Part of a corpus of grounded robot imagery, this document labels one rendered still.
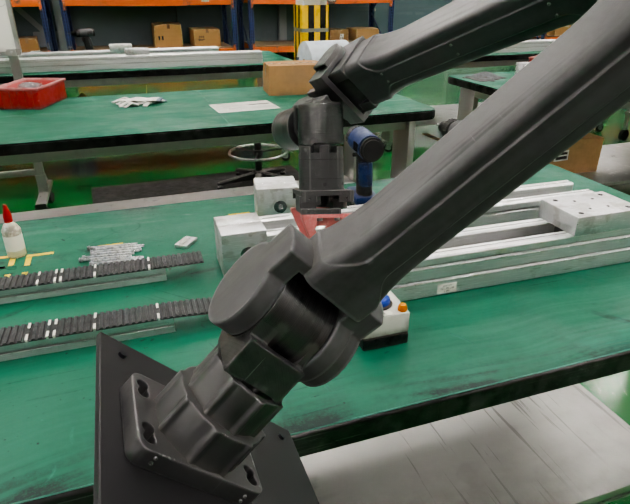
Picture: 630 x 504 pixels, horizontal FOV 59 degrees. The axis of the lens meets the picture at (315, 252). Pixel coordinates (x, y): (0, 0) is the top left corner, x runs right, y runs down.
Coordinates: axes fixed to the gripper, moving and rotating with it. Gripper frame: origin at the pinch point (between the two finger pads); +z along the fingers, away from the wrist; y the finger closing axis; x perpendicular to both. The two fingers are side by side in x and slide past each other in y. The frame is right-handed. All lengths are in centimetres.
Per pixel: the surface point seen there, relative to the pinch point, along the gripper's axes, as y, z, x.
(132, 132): -162, -27, -51
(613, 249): -34, 6, 67
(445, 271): -26.4, 7.5, 27.1
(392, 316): -12.3, 11.6, 13.0
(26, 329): -21, 13, -45
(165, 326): -23.1, 14.2, -23.4
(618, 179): -245, -2, 224
